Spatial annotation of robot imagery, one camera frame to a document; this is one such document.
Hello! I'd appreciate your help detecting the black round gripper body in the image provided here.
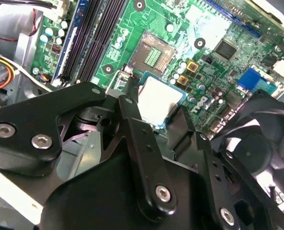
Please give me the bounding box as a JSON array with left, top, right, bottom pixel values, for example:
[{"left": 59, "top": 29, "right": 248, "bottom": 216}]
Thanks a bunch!
[{"left": 40, "top": 105, "right": 216, "bottom": 230}]

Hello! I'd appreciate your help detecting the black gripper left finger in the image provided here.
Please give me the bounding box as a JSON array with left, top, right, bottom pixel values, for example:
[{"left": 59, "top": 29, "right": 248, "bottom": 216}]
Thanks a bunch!
[{"left": 0, "top": 76, "right": 178, "bottom": 216}]

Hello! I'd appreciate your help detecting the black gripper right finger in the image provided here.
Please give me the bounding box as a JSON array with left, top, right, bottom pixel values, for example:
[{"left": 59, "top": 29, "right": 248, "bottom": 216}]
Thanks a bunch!
[{"left": 167, "top": 105, "right": 284, "bottom": 230}]

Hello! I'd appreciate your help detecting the thin wire locking lever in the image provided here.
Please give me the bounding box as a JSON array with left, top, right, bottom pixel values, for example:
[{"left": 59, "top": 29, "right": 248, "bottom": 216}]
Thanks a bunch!
[{"left": 105, "top": 69, "right": 123, "bottom": 92}]

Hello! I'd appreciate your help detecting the metal socket cover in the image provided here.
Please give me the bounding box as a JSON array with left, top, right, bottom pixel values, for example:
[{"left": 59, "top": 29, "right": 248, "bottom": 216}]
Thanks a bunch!
[{"left": 113, "top": 64, "right": 142, "bottom": 93}]

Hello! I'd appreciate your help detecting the silver square CPU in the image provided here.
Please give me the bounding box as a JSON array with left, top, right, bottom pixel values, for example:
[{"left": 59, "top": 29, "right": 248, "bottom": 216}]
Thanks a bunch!
[{"left": 137, "top": 71, "right": 188, "bottom": 130}]

